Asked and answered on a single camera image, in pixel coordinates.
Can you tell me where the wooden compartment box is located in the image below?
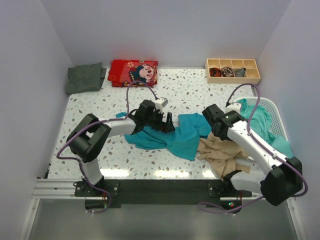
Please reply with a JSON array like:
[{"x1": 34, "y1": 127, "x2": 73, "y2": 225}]
[{"x1": 205, "y1": 58, "x2": 261, "y2": 84}]

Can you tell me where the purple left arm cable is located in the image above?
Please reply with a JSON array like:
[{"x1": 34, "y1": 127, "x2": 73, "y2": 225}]
[{"x1": 56, "y1": 80, "x2": 158, "y2": 214}]

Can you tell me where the patterned rolled sock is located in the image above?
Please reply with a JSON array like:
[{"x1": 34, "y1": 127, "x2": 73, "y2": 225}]
[{"x1": 221, "y1": 66, "x2": 235, "y2": 78}]

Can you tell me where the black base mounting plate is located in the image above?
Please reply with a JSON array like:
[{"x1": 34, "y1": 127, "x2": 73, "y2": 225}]
[{"x1": 73, "y1": 179, "x2": 252, "y2": 210}]

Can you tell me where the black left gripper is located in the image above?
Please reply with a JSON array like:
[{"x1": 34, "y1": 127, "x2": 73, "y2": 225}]
[{"x1": 144, "y1": 108, "x2": 175, "y2": 134}]

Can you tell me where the aluminium frame rail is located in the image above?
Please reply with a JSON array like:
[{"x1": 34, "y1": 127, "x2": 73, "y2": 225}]
[{"x1": 31, "y1": 162, "x2": 87, "y2": 200}]

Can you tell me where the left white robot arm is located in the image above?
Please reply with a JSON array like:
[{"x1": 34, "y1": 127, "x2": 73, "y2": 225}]
[{"x1": 67, "y1": 97, "x2": 175, "y2": 196}]

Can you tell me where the teal t shirt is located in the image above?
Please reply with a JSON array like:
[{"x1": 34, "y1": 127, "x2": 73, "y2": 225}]
[
  {"x1": 124, "y1": 113, "x2": 211, "y2": 161},
  {"x1": 236, "y1": 98, "x2": 294, "y2": 158}
]

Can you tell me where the orange black rolled sock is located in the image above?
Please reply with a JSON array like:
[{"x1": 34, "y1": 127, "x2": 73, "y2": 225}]
[{"x1": 209, "y1": 67, "x2": 222, "y2": 77}]

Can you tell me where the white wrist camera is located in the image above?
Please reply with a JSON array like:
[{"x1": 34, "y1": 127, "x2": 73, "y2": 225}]
[
  {"x1": 154, "y1": 97, "x2": 169, "y2": 109},
  {"x1": 225, "y1": 102, "x2": 242, "y2": 114}
]

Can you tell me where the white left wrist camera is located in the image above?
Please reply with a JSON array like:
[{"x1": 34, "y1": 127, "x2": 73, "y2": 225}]
[{"x1": 154, "y1": 97, "x2": 169, "y2": 109}]

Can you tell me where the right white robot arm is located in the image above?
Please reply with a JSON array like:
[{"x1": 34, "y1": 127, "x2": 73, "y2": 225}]
[{"x1": 202, "y1": 104, "x2": 304, "y2": 206}]

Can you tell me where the red cartoon folded cloth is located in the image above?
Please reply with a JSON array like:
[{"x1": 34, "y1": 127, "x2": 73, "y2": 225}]
[{"x1": 107, "y1": 59, "x2": 158, "y2": 87}]

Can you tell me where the grey rolled sock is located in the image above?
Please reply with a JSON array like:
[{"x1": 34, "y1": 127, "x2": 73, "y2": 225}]
[{"x1": 234, "y1": 67, "x2": 246, "y2": 78}]

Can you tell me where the folded grey t shirt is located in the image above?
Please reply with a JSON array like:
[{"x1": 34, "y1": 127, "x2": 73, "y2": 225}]
[{"x1": 65, "y1": 62, "x2": 107, "y2": 95}]

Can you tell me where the beige t shirt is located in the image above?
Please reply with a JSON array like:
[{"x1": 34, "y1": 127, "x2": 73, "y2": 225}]
[{"x1": 197, "y1": 133, "x2": 251, "y2": 180}]

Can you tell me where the white plastic laundry basket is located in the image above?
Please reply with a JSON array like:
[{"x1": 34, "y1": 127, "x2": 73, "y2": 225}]
[{"x1": 232, "y1": 97, "x2": 287, "y2": 140}]

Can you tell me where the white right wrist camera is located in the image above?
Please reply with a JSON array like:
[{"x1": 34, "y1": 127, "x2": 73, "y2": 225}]
[{"x1": 225, "y1": 102, "x2": 242, "y2": 114}]

